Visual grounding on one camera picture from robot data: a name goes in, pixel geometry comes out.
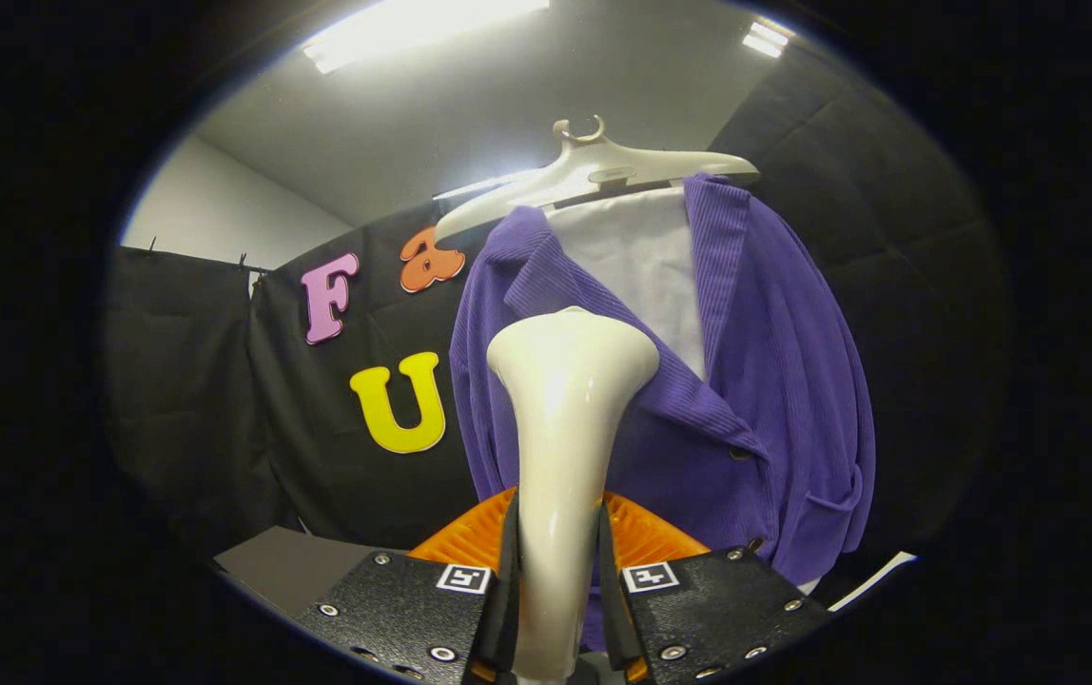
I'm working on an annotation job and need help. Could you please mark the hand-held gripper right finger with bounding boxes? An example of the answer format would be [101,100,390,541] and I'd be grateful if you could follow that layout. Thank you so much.
[597,490,834,685]

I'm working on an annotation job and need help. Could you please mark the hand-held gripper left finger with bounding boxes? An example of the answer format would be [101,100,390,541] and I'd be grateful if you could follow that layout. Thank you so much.
[292,488,521,685]

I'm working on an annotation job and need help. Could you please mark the white garment steamer head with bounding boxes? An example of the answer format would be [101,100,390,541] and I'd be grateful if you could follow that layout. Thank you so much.
[486,306,661,684]

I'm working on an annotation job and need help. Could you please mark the purple corduroy jacket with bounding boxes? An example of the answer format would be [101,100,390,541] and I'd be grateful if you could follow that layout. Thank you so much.
[449,173,877,653]

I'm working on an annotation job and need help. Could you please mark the white clothes hanger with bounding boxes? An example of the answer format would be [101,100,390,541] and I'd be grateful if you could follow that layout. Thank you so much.
[434,116,761,246]

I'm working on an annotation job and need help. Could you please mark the grey drawer cabinet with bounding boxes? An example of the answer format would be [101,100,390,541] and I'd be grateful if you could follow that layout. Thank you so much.
[213,526,406,619]

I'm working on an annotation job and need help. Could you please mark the white paper sheet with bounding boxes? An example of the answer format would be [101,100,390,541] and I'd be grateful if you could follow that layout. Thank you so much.
[827,551,919,612]

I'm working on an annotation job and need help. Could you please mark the black backdrop cloth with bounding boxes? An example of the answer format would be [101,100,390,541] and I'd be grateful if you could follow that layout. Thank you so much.
[101,43,1013,572]

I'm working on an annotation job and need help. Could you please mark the large ceiling light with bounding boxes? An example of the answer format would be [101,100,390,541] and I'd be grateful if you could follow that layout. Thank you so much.
[302,0,552,75]

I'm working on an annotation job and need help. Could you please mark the small ceiling light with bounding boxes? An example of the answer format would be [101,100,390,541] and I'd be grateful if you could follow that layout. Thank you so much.
[742,19,791,59]

